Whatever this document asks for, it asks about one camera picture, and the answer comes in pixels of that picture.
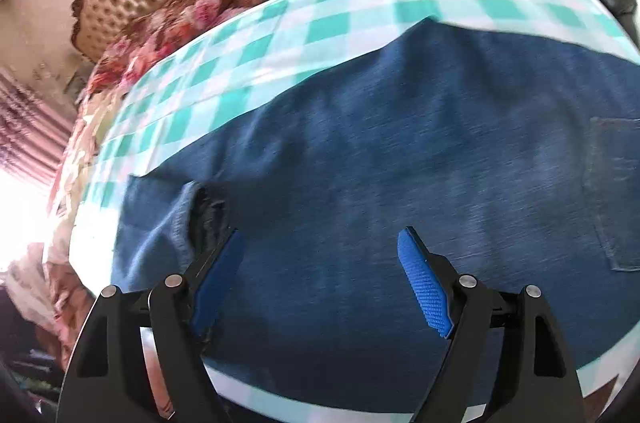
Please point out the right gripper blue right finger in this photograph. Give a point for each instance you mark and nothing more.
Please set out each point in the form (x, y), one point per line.
(426, 274)

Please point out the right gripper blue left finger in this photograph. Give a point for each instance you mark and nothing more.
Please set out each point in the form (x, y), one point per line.
(213, 280)

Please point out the dark blue denim jeans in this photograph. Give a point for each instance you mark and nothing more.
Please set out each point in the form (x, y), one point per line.
(514, 156)

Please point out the floral pink quilt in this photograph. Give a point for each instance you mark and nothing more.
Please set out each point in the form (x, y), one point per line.
(42, 285)

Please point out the teal white checkered sheet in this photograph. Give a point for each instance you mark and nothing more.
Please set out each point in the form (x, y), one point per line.
(243, 64)

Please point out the pink striped curtain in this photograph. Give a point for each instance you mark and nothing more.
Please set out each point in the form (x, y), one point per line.
(34, 133)

